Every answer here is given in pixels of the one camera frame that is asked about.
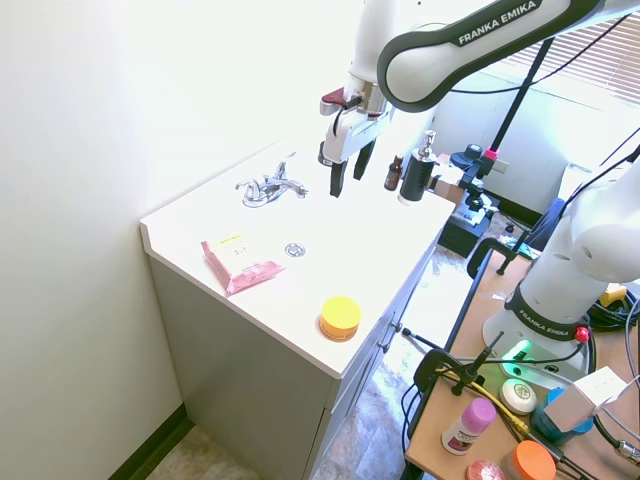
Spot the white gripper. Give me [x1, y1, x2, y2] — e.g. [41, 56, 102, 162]
[316, 104, 393, 199]

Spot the small brown dropper bottle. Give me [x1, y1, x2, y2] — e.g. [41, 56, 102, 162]
[383, 154, 405, 192]

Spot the black soap dispenser bottle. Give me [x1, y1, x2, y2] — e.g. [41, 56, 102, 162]
[397, 129, 439, 207]

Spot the pink wipes packet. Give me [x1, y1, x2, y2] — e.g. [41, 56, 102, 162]
[200, 233, 287, 298]

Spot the yellow lid orange jar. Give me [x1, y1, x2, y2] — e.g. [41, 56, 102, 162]
[318, 296, 363, 343]

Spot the black C-clamp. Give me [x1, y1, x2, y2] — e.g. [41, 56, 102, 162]
[467, 238, 539, 279]
[412, 348, 481, 401]

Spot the grey vanity cabinet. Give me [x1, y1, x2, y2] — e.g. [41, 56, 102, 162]
[139, 134, 459, 480]

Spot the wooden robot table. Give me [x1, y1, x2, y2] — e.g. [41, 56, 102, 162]
[403, 244, 640, 480]

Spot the round white soap tin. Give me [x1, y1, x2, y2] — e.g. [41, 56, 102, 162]
[499, 378, 538, 416]

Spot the pink cap white bottle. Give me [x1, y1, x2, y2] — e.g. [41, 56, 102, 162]
[441, 397, 498, 456]

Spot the blue round container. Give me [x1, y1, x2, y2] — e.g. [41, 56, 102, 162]
[530, 387, 595, 444]

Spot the white cardboard box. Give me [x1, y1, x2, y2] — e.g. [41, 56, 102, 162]
[542, 365, 629, 431]

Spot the pink round soap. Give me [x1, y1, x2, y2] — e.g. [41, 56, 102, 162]
[465, 458, 507, 480]

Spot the orange lid container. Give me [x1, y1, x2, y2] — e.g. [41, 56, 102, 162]
[502, 440, 558, 480]

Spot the red wrist camera mount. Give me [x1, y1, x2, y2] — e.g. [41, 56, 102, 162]
[319, 87, 361, 117]

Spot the chrome two-handle faucet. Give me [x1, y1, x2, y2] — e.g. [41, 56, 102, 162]
[235, 160, 309, 208]

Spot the black clamp mount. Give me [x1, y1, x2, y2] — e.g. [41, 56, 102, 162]
[449, 143, 501, 221]

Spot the black camera stand pole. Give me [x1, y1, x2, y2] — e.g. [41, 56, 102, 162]
[483, 37, 555, 166]

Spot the yellow cable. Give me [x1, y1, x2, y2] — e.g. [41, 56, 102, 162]
[434, 367, 531, 436]

